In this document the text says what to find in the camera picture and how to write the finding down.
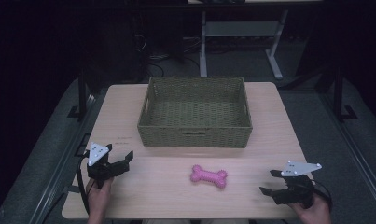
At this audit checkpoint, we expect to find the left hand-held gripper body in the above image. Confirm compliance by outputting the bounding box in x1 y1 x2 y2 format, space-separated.
83 142 131 189

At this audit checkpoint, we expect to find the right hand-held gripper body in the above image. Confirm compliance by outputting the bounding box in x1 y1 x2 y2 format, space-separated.
271 160 323 210

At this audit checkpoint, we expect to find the person's left hand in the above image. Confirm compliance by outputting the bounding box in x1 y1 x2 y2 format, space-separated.
85 176 115 218

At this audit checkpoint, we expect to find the person's right hand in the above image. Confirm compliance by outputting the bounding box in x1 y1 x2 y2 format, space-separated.
287 189 333 224

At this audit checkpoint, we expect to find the pink bone-shaped dog toy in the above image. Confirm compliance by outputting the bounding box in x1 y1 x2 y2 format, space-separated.
189 164 229 189

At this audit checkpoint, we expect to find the green woven basket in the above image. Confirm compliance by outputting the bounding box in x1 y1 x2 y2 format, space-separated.
136 76 254 149

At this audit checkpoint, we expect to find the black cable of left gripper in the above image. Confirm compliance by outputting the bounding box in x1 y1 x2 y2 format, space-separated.
76 155 91 217

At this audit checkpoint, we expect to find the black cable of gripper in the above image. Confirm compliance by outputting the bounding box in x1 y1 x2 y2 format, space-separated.
76 155 91 217
313 179 334 213

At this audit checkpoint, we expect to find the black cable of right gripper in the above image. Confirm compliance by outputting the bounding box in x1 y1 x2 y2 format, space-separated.
313 179 334 213

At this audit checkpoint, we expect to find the aluminium floor rail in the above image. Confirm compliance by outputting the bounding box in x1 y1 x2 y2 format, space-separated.
318 92 376 208
26 92 98 224

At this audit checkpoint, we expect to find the black metal post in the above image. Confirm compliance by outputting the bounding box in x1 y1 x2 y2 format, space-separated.
332 65 359 123
66 69 89 121

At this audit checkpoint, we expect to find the black floor cable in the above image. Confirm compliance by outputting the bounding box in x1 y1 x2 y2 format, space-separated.
146 54 202 78

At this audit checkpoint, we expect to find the grey metal desk frame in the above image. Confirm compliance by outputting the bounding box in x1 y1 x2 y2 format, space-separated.
199 8 290 81

